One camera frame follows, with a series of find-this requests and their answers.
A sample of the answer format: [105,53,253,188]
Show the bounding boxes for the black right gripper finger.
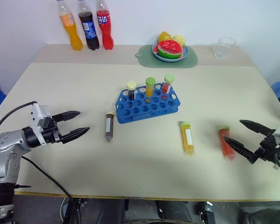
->
[239,119,275,137]
[224,137,258,165]

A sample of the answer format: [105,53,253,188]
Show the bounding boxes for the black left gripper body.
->
[41,115,63,146]

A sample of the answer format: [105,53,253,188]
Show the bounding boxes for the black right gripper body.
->
[254,130,280,162]

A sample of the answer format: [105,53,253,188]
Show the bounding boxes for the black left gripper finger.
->
[52,111,81,123]
[60,126,91,144]

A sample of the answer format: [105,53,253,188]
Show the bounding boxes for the green-capped red liquid tube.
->
[218,126,237,162]
[161,74,175,95]

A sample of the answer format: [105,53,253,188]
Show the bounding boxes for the brown-capped dark liquid tube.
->
[104,112,116,143]

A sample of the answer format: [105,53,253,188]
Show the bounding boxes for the yellow-capped orange liquid tube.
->
[179,121,197,157]

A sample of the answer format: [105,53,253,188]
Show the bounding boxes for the yellow-capped dark liquid tube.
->
[126,80,138,102]

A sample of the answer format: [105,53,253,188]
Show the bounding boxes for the blue test tube rack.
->
[114,84,182,124]

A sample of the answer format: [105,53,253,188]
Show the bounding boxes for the green-capped orange liquid tube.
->
[145,77,156,98]

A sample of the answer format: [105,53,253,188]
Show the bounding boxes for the dark rounded shape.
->
[243,207,280,224]
[157,200,192,223]

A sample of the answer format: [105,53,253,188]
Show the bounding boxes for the orange soda bottle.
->
[56,0,84,51]

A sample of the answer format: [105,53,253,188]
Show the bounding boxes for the clear plastic cup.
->
[214,36,237,59]

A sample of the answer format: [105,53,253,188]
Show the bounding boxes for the cola bottle blue label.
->
[77,0,100,51]

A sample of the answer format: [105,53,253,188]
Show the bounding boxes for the red soda bottle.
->
[95,0,115,50]

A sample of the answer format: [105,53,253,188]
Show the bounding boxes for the green silicone mat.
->
[135,44,198,69]

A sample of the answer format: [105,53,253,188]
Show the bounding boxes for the blue plate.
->
[152,43,190,63]

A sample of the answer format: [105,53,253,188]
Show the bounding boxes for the toy watermelon slice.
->
[153,40,184,60]

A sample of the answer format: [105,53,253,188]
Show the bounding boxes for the toy yellow lemon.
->
[172,34,187,48]

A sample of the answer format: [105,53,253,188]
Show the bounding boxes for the toy orange fruit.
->
[158,31,173,44]

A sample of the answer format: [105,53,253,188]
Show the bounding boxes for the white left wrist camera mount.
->
[29,101,53,147]

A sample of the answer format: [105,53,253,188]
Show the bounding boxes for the black cable under arm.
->
[21,155,77,224]

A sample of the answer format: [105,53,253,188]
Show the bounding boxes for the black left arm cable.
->
[0,100,37,140]

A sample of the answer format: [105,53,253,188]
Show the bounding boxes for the black metal frame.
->
[63,198,87,224]
[197,201,217,224]

